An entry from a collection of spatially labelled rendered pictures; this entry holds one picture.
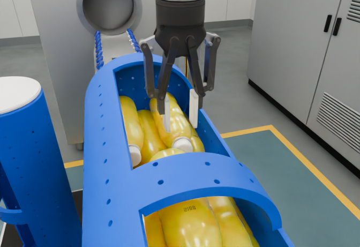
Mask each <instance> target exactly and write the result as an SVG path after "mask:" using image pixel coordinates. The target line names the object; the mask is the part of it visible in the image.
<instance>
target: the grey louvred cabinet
mask: <svg viewBox="0 0 360 247"><path fill-rule="evenodd" d="M246 76H247V77H248V78H249V82H248V84H250V85H251V86H252V87H253V88H254V89H255V90H256V91H258V92H259V93H260V94H261V95H262V96H263V97H265V98H266V99H267V100H268V101H269V102H270V103H271V104H273V105H274V106H275V107H277V108H278V110H279V111H281V112H282V113H283V114H285V115H286V116H287V117H288V118H289V119H290V120H291V121H293V122H294V123H295V124H296V125H297V126H298V127H300V128H301V129H302V130H303V131H304V132H305V133H306V134H308V135H309V136H310V137H311V138H312V139H313V140H315V141H316V142H317V143H318V144H319V145H320V146H321V147H323V148H324V149H325V150H326V151H327V152H328V153H329V154H331V155H332V156H333V157H335V158H336V159H337V160H338V161H339V162H340V163H341V164H343V165H344V166H345V167H346V168H347V169H348V170H350V171H351V172H352V173H353V174H354V175H355V176H356V177H358V178H359V179H360V0H256V6H255V11H254V19H253V27H252V35H251V43H250V51H249V59H248V64H247V72H246Z"/></svg>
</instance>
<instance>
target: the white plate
mask: <svg viewBox="0 0 360 247"><path fill-rule="evenodd" d="M40 92H41V86H40V84H39V82H37V81H36V80H34V79H32V78H27V77H0V115H1V114H5V113H8V112H11V111H14V110H16V109H19V108H21V107H23V106H25V105H27V104H28V103H30V102H31V101H33V100H34V99H35V98H36V97H37V96H38V95H39V93H40Z"/></svg>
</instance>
